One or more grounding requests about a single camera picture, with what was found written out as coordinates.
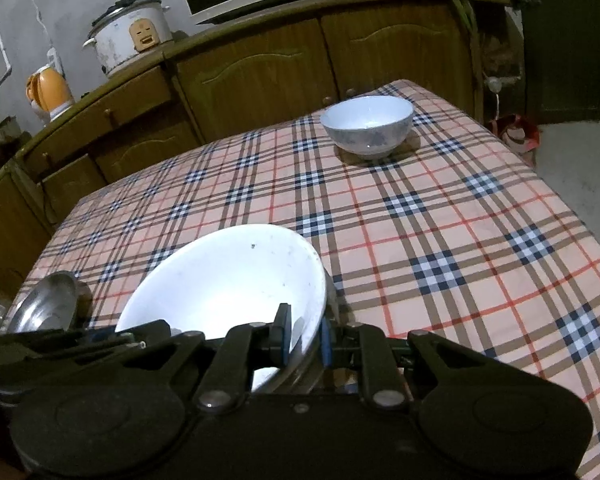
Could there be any white patterned bowl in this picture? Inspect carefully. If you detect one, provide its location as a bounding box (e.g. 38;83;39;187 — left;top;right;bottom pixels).
320;95;415;158

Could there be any plaid tablecloth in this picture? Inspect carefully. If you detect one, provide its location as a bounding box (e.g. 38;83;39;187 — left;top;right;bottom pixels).
17;79;600;480

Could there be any small steel plate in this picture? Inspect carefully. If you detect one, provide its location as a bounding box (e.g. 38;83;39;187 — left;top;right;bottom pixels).
5;270;94;336

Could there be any white rice cooker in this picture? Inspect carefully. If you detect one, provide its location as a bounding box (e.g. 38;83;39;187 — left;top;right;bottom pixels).
83;0;174;79

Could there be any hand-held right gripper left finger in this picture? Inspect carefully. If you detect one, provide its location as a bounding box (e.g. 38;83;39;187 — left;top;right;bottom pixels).
121;304;292;411

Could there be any wooden cabinet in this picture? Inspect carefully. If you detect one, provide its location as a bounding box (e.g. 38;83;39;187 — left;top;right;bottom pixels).
0;0;486;301

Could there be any plain white bowl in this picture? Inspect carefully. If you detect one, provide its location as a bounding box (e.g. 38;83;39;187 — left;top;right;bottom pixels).
115;224;329;394

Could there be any red bag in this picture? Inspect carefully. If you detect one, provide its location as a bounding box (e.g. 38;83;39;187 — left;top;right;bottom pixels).
489;114;542;155

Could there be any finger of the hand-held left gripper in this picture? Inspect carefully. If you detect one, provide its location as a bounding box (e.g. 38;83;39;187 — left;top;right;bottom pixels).
81;319;174;350

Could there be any steel bowl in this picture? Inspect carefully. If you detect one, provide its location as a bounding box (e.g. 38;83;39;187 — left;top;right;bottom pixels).
252;260;342;395

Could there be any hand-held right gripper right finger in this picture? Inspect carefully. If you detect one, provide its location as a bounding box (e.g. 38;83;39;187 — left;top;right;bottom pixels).
319;310;462;411

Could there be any orange electric kettle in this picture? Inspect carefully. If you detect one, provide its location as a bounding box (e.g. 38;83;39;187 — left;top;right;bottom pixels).
26;65;76;123

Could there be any dark green door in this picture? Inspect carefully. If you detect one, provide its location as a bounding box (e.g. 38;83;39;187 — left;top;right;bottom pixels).
511;0;600;124

